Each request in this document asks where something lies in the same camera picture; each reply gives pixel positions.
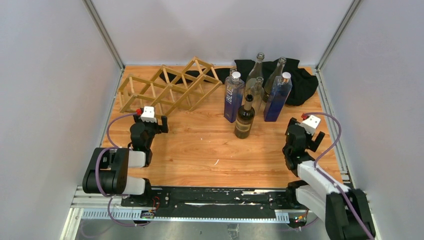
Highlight blue BLU labelled bottle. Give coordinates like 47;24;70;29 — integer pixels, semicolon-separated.
263;71;293;122

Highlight dark bottle grey cap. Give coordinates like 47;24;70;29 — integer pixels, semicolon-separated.
234;94;255;139

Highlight clear bottle white label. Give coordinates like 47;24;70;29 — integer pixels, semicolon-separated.
262;57;287;103

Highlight clear square bottle silver cap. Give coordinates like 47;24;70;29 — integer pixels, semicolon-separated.
248;76;265;116

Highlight clear bottle gold black label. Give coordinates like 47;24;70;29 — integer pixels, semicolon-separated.
244;52;265;96

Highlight blue bottle silver cap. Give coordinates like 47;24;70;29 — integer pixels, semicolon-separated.
223;71;245;123

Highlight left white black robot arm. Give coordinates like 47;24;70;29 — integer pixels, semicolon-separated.
82;113;169;207

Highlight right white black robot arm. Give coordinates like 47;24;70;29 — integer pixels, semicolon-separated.
282;114;376;240

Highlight wooden lattice wine rack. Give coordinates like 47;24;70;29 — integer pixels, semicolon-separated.
117;56;223;116

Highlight black cloth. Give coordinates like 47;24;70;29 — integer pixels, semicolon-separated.
158;57;320;107

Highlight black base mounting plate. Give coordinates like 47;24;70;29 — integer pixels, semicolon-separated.
120;186;308;220

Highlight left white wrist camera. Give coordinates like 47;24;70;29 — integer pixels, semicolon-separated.
140;106;157;123

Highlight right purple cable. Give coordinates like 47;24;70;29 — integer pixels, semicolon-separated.
300;111;375;240

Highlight aluminium frame rails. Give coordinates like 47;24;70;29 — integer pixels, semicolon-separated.
71;187;306;224

